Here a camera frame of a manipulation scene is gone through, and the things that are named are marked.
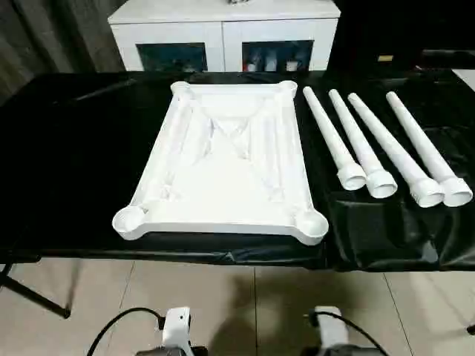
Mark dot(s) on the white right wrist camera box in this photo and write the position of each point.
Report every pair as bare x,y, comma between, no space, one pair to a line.
330,330

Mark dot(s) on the white cabinet with glass doors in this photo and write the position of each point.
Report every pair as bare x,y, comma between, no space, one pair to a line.
223,15

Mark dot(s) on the small yellow box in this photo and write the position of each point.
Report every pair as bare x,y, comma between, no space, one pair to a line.
385,58

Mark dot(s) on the white plastic table top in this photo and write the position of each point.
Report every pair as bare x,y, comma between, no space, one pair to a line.
223,185

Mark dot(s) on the black work mat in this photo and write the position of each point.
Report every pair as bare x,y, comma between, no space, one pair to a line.
67,148

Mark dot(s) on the black stand leg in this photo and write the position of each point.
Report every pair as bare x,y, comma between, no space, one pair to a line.
33,295

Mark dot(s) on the white plastic table leg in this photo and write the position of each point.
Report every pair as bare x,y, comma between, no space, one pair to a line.
360,148
390,148
330,141
427,148

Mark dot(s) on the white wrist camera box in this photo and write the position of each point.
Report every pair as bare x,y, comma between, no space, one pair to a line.
330,330
177,326

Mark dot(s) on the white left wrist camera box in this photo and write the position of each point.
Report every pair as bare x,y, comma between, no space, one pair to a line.
177,326

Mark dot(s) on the white side table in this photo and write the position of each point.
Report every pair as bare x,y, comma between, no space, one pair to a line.
467,78

